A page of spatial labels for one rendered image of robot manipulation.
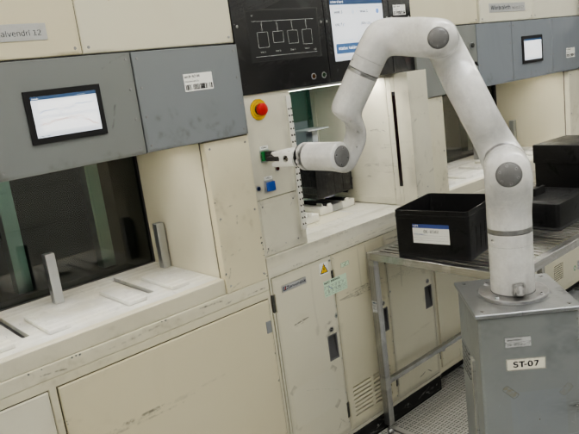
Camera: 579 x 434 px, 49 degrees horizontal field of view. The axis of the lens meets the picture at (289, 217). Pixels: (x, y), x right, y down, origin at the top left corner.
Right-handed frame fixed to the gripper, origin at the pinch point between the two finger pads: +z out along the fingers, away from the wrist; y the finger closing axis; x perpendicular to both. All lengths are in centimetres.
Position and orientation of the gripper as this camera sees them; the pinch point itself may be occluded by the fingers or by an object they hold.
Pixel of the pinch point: (270, 156)
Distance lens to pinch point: 203.6
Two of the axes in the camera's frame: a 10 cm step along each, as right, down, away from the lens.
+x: -1.3, -9.7, -2.1
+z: -6.6, -0.8, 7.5
